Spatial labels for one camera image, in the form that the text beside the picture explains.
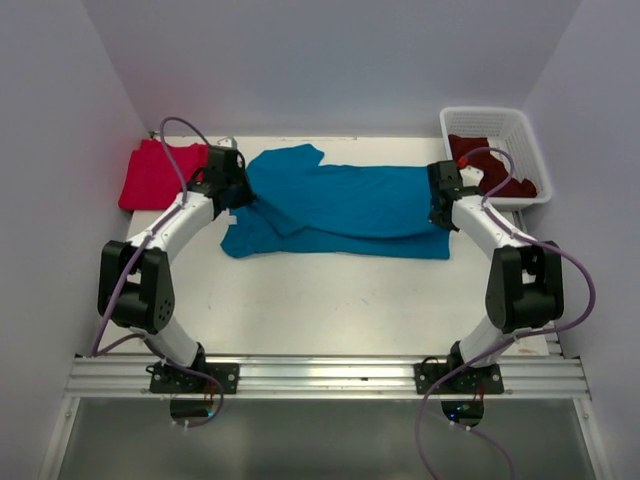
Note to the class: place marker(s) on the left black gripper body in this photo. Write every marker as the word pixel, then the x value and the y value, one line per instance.
pixel 241 193

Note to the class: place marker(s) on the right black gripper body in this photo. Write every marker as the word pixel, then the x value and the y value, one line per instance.
pixel 440 221

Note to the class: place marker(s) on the blue t shirt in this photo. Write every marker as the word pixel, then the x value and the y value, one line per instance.
pixel 304 205

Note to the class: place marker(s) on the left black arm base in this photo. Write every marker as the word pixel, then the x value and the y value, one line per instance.
pixel 197 393

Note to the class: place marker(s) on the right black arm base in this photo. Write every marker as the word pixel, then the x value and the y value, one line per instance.
pixel 460 377

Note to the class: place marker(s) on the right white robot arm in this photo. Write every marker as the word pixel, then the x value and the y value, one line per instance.
pixel 525 285

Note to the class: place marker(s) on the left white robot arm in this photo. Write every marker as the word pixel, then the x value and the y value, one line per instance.
pixel 136 290

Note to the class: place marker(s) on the dark red t shirt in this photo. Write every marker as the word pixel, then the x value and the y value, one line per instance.
pixel 494 169

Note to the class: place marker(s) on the folded red t shirt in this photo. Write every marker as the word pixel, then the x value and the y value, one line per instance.
pixel 151 181

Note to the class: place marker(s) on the white plastic basket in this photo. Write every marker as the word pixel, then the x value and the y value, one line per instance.
pixel 506 129

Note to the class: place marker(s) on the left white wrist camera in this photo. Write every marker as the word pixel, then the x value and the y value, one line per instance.
pixel 228 142

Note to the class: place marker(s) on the aluminium mounting rail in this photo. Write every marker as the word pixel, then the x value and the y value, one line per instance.
pixel 369 377

